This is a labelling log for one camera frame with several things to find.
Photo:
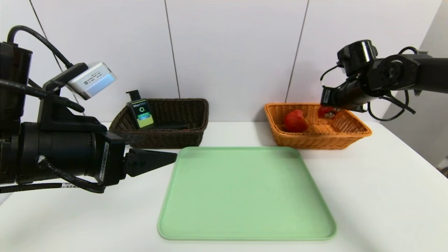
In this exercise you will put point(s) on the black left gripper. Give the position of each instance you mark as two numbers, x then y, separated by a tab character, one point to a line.
111	161

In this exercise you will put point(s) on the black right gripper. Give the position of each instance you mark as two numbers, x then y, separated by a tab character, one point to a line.
326	96

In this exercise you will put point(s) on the red milk carton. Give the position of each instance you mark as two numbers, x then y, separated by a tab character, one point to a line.
327	112

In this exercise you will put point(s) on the red apple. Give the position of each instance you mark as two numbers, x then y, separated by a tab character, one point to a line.
295	121

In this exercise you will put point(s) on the black leather pouch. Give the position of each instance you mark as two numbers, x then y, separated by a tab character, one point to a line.
171	126

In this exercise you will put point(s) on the black pump bottle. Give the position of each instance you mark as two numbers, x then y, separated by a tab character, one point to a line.
142	113

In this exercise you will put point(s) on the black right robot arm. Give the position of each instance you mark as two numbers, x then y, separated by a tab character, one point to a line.
395	70

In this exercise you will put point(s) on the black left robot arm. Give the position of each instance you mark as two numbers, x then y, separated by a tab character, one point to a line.
45	147

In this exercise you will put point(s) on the dark brown wicker basket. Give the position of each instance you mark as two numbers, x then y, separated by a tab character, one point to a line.
168	140

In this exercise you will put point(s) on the orange wicker basket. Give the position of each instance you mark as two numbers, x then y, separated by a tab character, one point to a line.
315	141

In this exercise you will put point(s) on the light green plastic tray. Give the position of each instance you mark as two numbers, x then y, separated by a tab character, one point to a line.
245	196

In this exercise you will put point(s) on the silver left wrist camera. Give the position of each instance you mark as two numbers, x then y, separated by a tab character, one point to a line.
92	80

